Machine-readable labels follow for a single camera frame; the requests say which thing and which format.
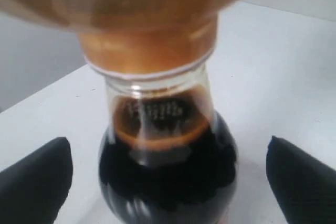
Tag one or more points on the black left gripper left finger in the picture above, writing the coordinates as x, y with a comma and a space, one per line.
34, 189

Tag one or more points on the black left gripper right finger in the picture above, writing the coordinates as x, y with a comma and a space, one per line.
303, 186

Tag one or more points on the dark soy sauce bottle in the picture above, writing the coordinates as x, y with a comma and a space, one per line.
167, 155

